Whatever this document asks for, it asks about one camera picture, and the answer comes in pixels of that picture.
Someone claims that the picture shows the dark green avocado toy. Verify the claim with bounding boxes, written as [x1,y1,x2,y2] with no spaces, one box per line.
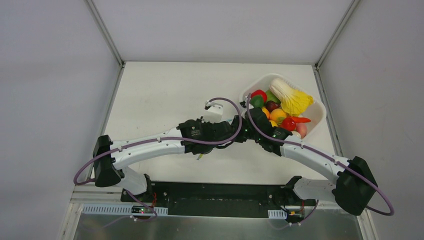
[249,95,264,108]

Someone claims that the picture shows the red apple toy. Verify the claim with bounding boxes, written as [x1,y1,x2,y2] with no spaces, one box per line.
[251,89,268,103]

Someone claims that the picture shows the clear zip top bag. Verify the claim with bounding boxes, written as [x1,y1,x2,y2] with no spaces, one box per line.
[195,121,235,161]

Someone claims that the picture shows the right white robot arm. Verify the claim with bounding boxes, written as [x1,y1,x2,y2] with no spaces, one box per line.
[241,107,380,216]

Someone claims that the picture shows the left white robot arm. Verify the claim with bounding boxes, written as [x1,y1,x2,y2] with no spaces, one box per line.
[93,115,244,203]

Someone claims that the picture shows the small orange tangerine toy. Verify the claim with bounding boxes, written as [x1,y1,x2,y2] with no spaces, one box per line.
[262,107,271,121]

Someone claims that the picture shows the dark purple plum toy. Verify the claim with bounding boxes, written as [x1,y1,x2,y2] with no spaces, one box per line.
[265,100,281,113]

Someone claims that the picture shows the orange fruit toy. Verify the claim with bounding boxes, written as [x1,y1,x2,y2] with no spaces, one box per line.
[269,108,288,125]

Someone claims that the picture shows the light green fruit toy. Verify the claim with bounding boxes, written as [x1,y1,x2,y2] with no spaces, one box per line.
[265,90,281,104]

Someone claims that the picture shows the yellow napa cabbage toy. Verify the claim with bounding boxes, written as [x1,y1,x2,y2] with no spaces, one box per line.
[269,78,315,117]

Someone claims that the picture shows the pink peach toy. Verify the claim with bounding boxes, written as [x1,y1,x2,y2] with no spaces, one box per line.
[295,123,308,139]

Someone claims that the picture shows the white plastic basin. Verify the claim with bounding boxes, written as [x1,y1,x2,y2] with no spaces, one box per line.
[238,73,327,142]

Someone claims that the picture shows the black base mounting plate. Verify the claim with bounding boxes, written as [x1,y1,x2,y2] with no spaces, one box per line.
[120,180,292,220]

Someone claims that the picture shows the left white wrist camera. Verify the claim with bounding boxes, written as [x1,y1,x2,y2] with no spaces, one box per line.
[202,101,224,123]

